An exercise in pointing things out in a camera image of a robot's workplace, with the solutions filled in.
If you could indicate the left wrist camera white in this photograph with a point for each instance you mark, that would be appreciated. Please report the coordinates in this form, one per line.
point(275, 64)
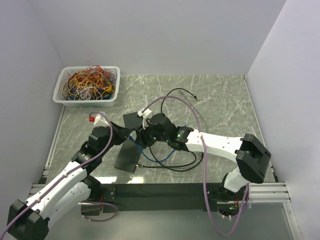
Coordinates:
point(98, 120)

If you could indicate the white plastic basket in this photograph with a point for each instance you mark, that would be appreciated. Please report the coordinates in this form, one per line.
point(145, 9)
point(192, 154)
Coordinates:
point(87, 86)

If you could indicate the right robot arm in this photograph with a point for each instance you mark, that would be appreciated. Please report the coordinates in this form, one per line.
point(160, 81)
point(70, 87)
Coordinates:
point(250, 155)

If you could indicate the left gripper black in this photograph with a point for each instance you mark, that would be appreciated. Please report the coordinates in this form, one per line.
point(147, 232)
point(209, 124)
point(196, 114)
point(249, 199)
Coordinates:
point(122, 133)

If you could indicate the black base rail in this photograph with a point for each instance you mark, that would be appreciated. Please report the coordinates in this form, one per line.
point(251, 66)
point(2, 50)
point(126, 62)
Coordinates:
point(164, 196)

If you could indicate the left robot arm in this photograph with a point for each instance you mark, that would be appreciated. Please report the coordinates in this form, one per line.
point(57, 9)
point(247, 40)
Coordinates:
point(31, 219)

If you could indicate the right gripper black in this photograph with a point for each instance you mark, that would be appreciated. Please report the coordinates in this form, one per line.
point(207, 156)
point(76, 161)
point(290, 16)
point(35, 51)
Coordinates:
point(141, 134)

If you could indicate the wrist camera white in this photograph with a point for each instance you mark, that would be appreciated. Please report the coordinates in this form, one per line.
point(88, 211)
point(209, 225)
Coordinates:
point(145, 114)
point(98, 120)

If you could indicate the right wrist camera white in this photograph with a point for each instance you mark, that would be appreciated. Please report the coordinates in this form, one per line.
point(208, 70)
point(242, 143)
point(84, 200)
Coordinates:
point(145, 114)

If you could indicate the black network switch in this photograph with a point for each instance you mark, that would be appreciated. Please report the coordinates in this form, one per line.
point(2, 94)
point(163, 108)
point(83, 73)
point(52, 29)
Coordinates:
point(132, 120)
point(128, 157)

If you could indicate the black ethernet cable short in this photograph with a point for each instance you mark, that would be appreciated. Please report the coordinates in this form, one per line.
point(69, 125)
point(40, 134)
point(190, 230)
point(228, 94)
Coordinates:
point(179, 161)

